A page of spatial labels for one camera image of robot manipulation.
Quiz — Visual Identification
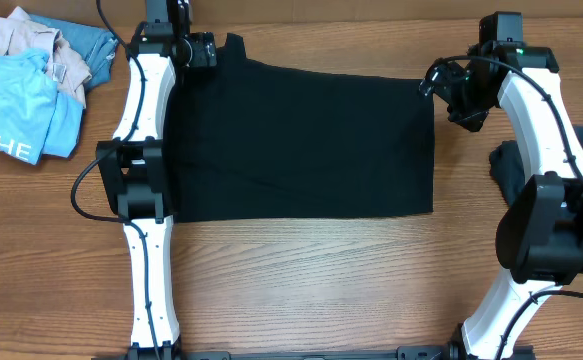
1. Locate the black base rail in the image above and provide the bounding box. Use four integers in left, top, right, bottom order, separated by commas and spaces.
92, 346, 536, 360

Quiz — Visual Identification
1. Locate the beige folded shirt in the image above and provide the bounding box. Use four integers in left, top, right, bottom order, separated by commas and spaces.
0, 7, 92, 107

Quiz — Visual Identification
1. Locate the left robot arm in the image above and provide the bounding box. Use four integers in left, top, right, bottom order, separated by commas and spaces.
96, 0, 217, 359

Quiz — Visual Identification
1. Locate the black t-shirt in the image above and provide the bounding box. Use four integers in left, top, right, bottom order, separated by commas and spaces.
164, 34, 435, 223

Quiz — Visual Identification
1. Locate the light blue printed t-shirt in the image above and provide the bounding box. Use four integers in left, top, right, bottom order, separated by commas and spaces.
0, 49, 83, 165

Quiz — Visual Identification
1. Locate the dark blue folded garment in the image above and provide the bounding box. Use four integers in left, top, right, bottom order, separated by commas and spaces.
31, 15, 118, 92

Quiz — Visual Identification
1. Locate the dark grey garment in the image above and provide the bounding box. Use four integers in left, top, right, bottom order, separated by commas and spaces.
489, 126, 583, 206

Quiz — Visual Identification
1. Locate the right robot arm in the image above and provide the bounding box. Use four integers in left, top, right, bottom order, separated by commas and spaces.
420, 11, 583, 359

